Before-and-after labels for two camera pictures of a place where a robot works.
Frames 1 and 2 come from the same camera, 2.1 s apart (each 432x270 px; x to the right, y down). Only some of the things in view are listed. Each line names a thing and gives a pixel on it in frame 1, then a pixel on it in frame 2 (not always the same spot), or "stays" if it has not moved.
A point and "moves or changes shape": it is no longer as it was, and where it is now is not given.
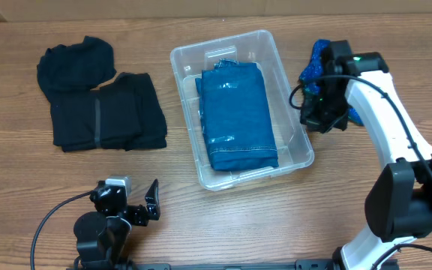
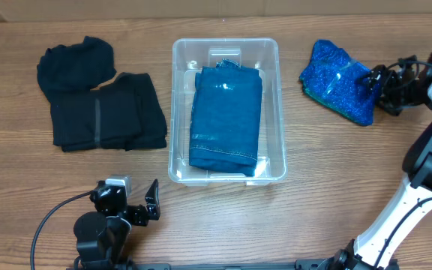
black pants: x=121 y=115 stays
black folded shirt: x=78 y=67 stays
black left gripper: x=153 y=205 stays
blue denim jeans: x=237 y=116 moves or changes shape
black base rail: x=300 y=265 stays
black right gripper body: x=329 y=110 -> x=397 y=93
